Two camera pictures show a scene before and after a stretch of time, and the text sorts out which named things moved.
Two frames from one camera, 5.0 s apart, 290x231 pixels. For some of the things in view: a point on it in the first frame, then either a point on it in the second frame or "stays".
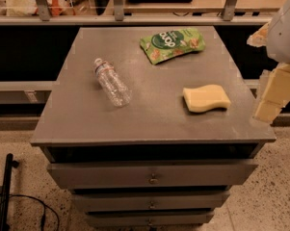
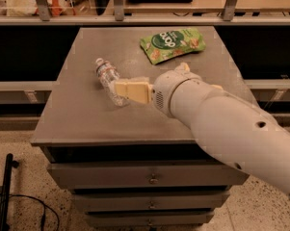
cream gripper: (284, 36) -> (166, 88)
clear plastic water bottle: (118, 92) stays
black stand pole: (6, 192) stays
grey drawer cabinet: (151, 163) stays
